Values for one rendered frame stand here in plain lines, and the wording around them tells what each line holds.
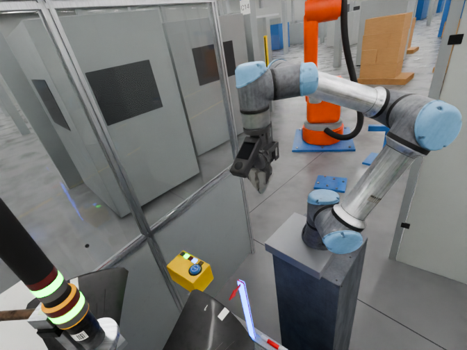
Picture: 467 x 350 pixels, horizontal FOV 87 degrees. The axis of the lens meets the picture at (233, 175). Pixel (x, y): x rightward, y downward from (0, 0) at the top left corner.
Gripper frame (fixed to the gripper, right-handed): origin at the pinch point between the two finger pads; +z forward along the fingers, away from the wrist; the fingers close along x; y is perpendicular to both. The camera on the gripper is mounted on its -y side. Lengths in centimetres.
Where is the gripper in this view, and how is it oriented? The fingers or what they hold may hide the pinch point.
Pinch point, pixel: (259, 191)
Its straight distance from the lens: 74.4
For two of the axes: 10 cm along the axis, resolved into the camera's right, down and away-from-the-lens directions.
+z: 1.5, 8.5, 5.0
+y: 5.9, -4.9, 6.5
